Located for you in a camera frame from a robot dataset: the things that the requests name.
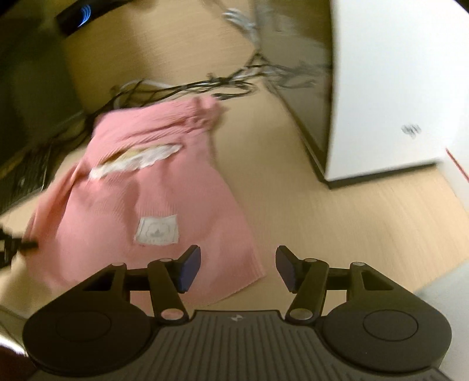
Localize white cables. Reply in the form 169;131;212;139
222;7;266;46

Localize white computer case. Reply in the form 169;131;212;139
256;0;469;190

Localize black device with blue light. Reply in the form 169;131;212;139
55;0;134;37

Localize bundle of black cables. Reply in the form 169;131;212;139
84;53;332;118

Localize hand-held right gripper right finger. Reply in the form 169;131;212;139
275;245;395;325

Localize pink ribbed knit garment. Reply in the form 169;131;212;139
26;95;267;307

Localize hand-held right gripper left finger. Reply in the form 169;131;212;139
84;245;202;325

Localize black keyboard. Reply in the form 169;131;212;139
0;144;54;215

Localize dark monitor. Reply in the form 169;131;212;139
0;15;86;167

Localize grey flat object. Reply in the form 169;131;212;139
413;269;469;332

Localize white sheet with red edge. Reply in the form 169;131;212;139
441;147;469;195

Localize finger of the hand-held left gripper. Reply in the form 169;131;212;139
0;227;39;271

